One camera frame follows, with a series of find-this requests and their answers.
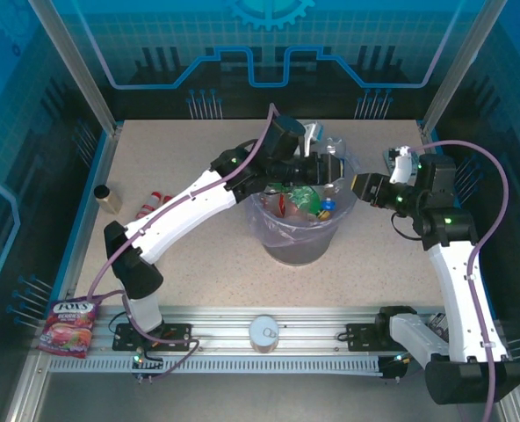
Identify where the clear crushed plastic bottle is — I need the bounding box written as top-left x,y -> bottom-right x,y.
325,135 -> 353,166

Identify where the red candy bag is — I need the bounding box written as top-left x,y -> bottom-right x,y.
36,298 -> 99,360

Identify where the aluminium mounting rail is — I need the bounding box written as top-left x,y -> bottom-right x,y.
40,305 -> 502,358

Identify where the thin black cable loop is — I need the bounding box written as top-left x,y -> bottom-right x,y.
389,210 -> 424,242

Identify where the silver tin can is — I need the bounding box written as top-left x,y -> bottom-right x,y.
248,314 -> 281,354

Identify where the gold jar black lid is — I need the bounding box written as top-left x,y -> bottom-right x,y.
93,184 -> 123,215

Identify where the aluminium frame post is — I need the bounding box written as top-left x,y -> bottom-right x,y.
419,0 -> 493,135
27,0 -> 123,135

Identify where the small red white bottle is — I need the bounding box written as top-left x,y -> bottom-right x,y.
135,191 -> 163,220

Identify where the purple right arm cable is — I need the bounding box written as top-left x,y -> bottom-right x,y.
391,139 -> 512,422

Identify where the grey bin with plastic liner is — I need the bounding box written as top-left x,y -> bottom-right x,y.
247,144 -> 358,248

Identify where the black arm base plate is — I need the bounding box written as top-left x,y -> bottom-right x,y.
345,323 -> 426,353
112,323 -> 194,353

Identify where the white slotted cable duct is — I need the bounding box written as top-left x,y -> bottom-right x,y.
47,354 -> 384,375

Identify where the small black circuit board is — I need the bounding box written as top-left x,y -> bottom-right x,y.
131,351 -> 164,380
380,351 -> 413,382

